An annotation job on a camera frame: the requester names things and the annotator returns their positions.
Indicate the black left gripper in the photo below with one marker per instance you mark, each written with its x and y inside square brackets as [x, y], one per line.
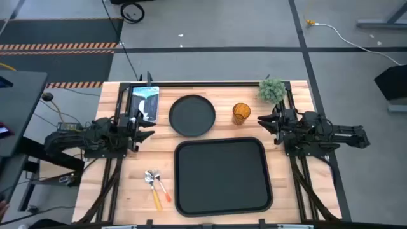
[132, 133]

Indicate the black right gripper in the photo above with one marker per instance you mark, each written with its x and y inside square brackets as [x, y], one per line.
[280, 125]

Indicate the amber translucent cup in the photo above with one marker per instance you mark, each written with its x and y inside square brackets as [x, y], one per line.
[241, 113]

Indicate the black round plate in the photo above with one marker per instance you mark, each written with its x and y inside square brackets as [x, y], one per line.
[192, 115]

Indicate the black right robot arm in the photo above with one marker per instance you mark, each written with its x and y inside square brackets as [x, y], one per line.
[324, 132]

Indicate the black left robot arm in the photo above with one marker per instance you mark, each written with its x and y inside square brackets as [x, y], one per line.
[73, 140]

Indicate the black rectangular tray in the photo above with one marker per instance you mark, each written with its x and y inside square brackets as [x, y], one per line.
[223, 177]

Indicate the waterfall picture card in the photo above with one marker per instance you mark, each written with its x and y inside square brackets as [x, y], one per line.
[145, 104]

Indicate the small green artificial plant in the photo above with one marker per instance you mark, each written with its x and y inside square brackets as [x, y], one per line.
[272, 90]

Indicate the black power adapter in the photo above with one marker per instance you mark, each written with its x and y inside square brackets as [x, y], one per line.
[67, 127]

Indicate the black round floor plug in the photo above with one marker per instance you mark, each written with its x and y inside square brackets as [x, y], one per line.
[47, 96]

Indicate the black floor mat striped edge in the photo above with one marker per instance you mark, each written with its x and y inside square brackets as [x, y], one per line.
[57, 51]

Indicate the dark grey desk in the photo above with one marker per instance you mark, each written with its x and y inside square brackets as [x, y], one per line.
[17, 111]

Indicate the black angular box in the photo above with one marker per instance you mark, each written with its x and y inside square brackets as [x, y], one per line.
[392, 82]

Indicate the red-edged device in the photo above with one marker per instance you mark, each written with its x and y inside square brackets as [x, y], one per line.
[4, 130]

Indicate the grey metal table leg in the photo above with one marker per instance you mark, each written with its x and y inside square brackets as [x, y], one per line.
[386, 20]

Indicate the black aluminium table frame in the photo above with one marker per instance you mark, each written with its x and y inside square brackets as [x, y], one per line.
[117, 95]

